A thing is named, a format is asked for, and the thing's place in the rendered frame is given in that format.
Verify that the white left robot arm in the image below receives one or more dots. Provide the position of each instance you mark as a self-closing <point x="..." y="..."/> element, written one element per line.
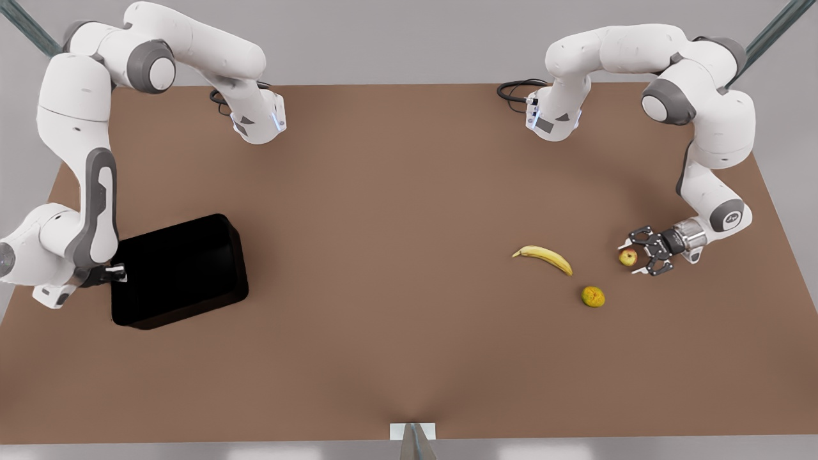
<point x="722" y="121"/>

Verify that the small red-yellow apple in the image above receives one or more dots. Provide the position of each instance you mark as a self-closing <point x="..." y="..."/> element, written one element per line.
<point x="628" y="257"/>

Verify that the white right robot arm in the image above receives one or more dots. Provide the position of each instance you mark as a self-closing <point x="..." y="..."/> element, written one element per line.
<point x="70" y="115"/>

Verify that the black storage box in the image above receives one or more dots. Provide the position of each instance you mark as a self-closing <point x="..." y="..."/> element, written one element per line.
<point x="182" y="271"/>

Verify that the orange fruit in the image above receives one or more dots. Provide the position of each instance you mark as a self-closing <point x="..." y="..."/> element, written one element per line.
<point x="593" y="296"/>

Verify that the yellow banana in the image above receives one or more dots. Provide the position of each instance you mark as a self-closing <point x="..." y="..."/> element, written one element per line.
<point x="546" y="255"/>

